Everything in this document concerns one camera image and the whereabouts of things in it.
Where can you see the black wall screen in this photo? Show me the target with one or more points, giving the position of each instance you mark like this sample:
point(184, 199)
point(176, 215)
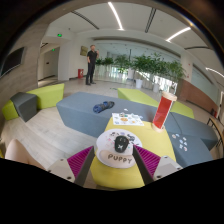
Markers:
point(13, 60)

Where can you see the wooden bench with black frame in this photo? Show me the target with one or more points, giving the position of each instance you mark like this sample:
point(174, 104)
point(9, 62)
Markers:
point(216, 128)

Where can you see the dark grey seat block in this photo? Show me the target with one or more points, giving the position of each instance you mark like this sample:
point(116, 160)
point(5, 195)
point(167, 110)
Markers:
point(25, 106)

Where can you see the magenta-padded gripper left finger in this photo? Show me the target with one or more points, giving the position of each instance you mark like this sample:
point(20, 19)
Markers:
point(78, 163)

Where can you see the gold wall plaque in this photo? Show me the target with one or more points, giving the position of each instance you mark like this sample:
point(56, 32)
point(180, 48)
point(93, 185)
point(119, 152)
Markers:
point(83, 51)

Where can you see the dark blue folded umbrella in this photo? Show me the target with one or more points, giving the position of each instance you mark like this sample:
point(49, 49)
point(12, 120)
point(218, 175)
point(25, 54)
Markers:
point(103, 106)

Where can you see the red panel wooden stand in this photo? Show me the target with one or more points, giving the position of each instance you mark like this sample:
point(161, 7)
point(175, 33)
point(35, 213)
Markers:
point(163, 111)

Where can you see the red fire extinguisher cabinet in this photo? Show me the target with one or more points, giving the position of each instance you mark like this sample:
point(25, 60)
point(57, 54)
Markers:
point(80, 73)

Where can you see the white sticker sheet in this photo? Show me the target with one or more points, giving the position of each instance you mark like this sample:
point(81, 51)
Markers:
point(128, 119)

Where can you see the white round printed mouse pad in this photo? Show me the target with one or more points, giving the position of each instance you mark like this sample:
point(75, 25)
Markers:
point(106, 156)

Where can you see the green seat block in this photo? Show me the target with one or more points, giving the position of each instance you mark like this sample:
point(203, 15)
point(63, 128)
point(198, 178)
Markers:
point(50, 95)

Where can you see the green bench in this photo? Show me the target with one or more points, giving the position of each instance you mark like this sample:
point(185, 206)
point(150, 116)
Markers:
point(136, 96)
point(183, 110)

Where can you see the person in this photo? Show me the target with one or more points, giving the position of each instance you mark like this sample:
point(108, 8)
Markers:
point(91, 63)

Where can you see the green exit sign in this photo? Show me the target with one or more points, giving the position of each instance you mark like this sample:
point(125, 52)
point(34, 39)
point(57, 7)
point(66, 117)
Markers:
point(59, 35)

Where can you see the ceiling light strips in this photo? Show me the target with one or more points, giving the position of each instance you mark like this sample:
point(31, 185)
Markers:
point(115, 15)

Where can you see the group of potted plants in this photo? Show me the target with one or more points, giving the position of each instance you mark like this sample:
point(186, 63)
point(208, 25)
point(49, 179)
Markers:
point(143, 66)

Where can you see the long grey bench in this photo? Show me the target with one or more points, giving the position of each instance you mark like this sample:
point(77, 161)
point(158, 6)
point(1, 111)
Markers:
point(80, 113)

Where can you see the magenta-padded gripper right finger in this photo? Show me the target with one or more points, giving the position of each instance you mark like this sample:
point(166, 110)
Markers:
point(153, 163)

